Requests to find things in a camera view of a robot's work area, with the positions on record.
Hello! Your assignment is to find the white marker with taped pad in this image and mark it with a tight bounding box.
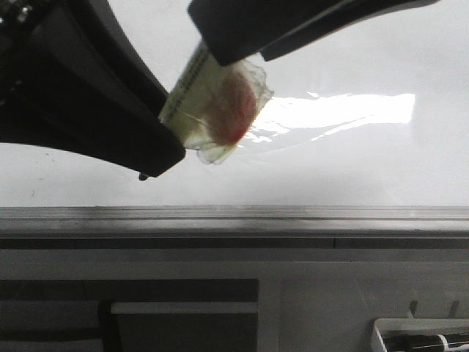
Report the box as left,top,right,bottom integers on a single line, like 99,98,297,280
158,41,273,164

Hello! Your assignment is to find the white whiteboard with aluminium frame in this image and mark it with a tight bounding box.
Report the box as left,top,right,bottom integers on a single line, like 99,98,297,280
1,1,468,249

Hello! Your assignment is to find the white marker tray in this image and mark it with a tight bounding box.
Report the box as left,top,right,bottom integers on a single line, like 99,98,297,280
371,318,468,351

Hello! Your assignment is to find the black marker in tray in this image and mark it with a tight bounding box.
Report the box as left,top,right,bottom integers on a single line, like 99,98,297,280
383,332,468,352

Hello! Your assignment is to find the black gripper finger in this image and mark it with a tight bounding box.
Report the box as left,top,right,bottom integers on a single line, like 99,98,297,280
188,0,431,66
1,1,185,179

